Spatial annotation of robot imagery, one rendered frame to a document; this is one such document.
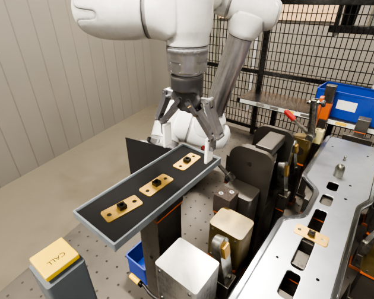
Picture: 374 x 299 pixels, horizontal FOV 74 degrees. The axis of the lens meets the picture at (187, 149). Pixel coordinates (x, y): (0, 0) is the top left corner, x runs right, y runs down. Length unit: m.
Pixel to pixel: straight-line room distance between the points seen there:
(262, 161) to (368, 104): 0.82
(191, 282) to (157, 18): 0.49
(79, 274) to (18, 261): 1.68
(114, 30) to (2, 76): 2.26
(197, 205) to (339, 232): 0.63
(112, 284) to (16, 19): 2.39
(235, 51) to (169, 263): 0.85
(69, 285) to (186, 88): 0.44
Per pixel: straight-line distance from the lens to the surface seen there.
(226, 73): 1.14
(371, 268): 0.85
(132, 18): 0.55
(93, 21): 0.58
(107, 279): 1.03
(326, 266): 0.73
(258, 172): 0.74
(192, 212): 1.19
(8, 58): 2.80
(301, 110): 1.50
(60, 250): 0.53
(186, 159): 0.68
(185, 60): 0.54
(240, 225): 0.64
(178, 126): 1.26
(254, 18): 1.06
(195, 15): 0.52
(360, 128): 1.39
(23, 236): 2.36
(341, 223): 0.86
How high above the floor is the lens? 1.54
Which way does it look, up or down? 31 degrees down
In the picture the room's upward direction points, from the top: straight up
